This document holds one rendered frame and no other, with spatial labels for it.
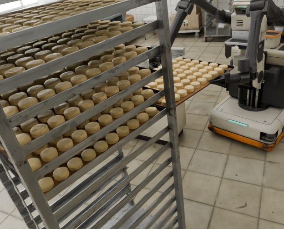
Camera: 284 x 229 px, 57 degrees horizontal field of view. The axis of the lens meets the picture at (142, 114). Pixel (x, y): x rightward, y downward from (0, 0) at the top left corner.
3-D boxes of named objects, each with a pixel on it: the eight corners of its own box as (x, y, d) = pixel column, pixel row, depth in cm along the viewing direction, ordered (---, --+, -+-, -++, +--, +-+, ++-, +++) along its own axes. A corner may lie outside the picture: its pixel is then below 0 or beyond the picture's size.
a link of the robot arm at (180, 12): (195, 6, 171) (182, 3, 178) (191, 1, 166) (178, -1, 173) (167, 66, 179) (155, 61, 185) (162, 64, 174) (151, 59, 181)
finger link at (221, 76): (210, 92, 135) (228, 90, 135) (210, 80, 132) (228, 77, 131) (207, 87, 141) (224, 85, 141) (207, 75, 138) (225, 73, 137)
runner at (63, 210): (168, 125, 120) (168, 120, 118) (173, 127, 118) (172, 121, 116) (43, 222, 83) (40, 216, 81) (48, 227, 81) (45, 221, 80)
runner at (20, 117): (160, 49, 101) (159, 42, 100) (166, 50, 100) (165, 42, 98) (-4, 130, 65) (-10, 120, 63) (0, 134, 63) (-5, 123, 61)
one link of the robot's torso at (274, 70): (245, 82, 242) (247, 57, 229) (277, 89, 224) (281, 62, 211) (231, 94, 227) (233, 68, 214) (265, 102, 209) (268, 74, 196)
